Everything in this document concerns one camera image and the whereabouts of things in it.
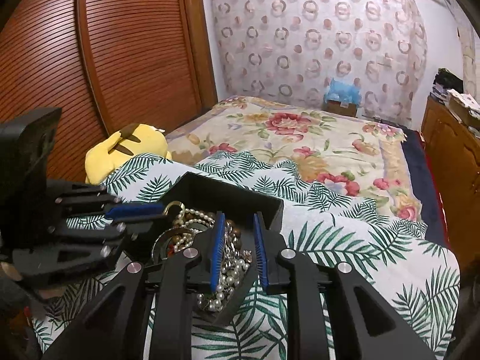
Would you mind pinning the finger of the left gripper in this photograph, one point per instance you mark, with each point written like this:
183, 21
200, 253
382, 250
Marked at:
87, 251
100, 202

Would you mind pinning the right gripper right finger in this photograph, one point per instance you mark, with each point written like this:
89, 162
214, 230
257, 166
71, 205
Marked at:
283, 270

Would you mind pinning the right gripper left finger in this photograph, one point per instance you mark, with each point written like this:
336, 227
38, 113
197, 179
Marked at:
176, 283

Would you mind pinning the silver metal bangle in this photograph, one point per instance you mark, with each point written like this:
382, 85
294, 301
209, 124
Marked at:
171, 242

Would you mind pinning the black jewelry box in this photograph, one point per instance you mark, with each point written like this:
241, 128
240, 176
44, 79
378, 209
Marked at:
203, 197

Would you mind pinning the left hand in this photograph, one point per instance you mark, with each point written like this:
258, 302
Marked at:
11, 272

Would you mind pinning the yellow plush toy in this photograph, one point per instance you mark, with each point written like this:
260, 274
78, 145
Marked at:
121, 146

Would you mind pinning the palm leaf print cloth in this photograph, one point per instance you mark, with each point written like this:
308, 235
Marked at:
418, 278

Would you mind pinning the floral bed blanket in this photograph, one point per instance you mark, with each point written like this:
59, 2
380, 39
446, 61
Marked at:
350, 156

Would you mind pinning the brown louvered wardrobe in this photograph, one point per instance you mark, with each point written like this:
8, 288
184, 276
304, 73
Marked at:
106, 64

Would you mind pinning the cardboard box under toy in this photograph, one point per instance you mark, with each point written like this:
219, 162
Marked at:
341, 108

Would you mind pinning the dark blue bed sheet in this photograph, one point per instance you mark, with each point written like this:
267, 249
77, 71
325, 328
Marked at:
424, 188

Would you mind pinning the blue plush toy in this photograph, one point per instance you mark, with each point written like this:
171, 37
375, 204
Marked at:
343, 93

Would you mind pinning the wooden sideboard cabinet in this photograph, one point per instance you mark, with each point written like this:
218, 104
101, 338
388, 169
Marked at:
454, 157

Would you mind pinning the circle pattern curtain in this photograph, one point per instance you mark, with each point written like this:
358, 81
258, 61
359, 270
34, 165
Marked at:
288, 51

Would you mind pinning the stack of folded clothes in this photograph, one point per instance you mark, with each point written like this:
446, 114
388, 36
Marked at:
443, 81

